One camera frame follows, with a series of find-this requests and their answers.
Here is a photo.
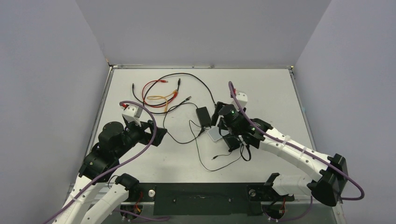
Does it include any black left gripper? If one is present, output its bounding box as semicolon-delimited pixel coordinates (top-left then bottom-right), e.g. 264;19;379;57
116;117;167;158

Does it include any thin black barrel plug cable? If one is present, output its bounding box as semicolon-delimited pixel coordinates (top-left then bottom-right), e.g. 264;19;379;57
212;143;252;162

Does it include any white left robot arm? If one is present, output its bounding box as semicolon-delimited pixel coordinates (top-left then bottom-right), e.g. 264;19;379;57
53;120;167;224

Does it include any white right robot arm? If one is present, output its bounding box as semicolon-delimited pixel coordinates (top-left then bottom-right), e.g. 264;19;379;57
211;102;348;207

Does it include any white square network box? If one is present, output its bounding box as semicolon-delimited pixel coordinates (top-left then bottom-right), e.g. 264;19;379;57
207;126;230;142

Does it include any black power brick adapter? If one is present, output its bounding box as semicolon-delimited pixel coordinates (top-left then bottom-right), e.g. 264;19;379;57
196;107;211;127

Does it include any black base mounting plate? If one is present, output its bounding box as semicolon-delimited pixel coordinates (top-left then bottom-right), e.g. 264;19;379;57
126;182;284;216

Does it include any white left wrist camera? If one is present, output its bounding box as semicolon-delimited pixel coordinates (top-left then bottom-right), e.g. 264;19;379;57
122;104;143;126

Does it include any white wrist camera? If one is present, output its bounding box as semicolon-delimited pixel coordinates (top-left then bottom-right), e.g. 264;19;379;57
231;90;248;111
122;104;143;126

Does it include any black two-prong power cord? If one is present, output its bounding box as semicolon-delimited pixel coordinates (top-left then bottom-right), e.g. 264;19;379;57
163;102;206;145

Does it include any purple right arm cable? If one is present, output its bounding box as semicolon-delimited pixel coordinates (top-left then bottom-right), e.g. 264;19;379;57
228;81;365;201

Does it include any thin black brick output cable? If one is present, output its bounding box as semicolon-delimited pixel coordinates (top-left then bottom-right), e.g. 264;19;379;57
189;119;242;172

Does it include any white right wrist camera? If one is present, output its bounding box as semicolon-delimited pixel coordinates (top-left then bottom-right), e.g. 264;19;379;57
231;90;248;111

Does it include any black ethernet cable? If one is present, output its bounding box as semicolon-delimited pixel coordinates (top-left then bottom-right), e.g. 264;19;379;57
142;73;219;109

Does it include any orange ethernet cable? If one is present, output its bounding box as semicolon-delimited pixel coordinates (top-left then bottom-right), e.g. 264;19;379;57
146;90;178;112

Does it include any red ethernet cable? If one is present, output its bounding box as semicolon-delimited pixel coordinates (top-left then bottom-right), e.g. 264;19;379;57
141;79;178;108

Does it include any short black patch cable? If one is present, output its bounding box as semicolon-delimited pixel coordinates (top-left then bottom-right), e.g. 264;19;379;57
132;78;181;116

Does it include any aluminium frame rail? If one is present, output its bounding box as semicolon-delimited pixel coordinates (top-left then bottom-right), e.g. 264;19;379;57
88;66;114;150

